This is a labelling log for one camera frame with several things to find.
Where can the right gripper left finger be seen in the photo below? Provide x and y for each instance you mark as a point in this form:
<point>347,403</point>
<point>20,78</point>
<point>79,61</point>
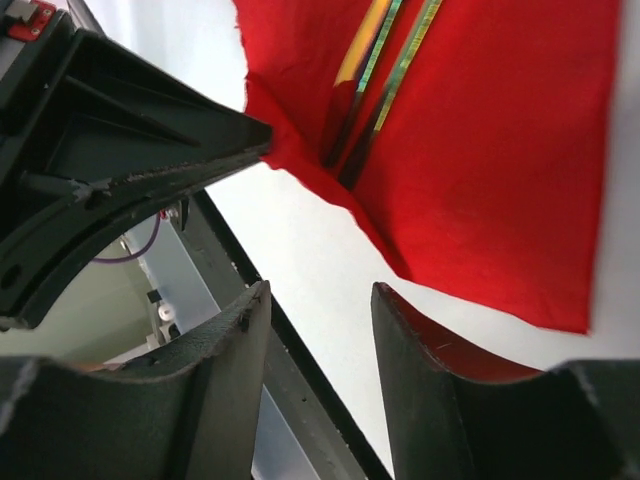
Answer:
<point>186,410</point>

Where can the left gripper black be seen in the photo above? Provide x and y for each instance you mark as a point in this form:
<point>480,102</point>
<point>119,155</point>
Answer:
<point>93,140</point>

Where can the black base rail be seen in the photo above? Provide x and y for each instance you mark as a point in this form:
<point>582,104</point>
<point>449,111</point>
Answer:
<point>304,429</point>

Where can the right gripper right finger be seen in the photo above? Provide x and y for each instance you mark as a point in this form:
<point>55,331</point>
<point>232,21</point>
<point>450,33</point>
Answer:
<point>457,411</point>

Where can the red paper napkin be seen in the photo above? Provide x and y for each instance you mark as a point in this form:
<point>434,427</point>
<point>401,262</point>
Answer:
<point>484,189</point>

